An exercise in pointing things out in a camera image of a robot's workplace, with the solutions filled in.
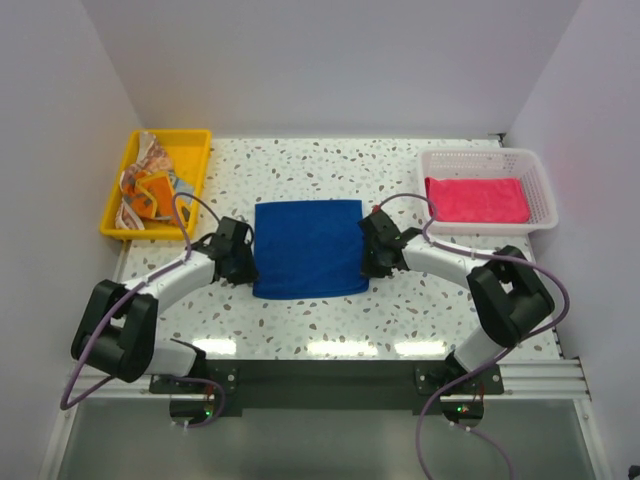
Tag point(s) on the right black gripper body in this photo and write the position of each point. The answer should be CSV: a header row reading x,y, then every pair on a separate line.
x,y
372,263

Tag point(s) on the white orange patterned towel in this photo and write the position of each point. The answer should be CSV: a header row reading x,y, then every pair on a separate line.
x,y
151,190

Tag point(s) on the yellow plastic bin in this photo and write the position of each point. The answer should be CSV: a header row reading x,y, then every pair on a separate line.
x,y
190,151

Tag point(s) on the blue towel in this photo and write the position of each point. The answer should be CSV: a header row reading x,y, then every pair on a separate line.
x,y
308,249

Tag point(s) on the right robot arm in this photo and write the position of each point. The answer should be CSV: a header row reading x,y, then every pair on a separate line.
x,y
509,297

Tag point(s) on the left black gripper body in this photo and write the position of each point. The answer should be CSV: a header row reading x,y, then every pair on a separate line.
x,y
244,268

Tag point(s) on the pink microfiber towel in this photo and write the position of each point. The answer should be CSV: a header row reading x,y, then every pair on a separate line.
x,y
476,200

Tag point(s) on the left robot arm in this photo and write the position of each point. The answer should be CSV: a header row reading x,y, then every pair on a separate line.
x,y
117,333

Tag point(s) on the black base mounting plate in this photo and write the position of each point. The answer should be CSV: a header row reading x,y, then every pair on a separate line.
x,y
240,385

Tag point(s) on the white perforated plastic basket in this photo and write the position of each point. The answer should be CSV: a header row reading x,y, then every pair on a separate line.
x,y
491,163

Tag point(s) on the aluminium extrusion rail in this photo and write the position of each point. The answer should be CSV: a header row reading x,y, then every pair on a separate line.
x,y
522,380

